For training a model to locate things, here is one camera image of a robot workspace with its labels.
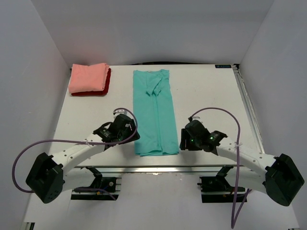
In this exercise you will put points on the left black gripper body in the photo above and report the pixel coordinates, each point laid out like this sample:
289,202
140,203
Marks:
132,135

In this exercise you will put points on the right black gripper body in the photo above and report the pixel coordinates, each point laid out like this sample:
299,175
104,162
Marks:
184,144

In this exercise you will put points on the teal t-shirt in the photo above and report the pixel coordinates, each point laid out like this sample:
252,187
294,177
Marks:
154,110

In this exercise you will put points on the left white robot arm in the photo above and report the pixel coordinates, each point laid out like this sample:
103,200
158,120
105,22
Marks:
52,174

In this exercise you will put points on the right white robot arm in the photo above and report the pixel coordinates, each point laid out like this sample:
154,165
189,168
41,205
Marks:
278,177

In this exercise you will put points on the folded red t-shirt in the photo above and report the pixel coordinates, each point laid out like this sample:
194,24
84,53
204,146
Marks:
96,93

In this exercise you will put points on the folded pink t-shirt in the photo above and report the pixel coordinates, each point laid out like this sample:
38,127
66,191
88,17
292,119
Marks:
88,78

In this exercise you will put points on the black strip behind table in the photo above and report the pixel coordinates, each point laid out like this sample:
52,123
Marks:
175,63

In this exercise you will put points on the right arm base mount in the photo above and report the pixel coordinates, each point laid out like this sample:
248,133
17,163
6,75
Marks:
215,189

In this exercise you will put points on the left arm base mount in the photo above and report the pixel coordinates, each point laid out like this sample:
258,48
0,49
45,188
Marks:
102,188

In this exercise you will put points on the aluminium front rail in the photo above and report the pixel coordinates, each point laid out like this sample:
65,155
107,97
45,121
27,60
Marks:
160,169

